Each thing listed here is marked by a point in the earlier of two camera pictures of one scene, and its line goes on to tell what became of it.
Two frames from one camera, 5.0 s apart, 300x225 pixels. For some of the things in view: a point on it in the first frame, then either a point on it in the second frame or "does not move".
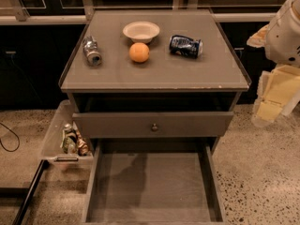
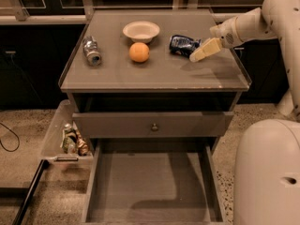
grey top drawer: [153, 125] does not move
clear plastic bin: [67, 144] does not move
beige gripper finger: [277, 93] -> [226, 34]
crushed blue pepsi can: [186, 46] does not move
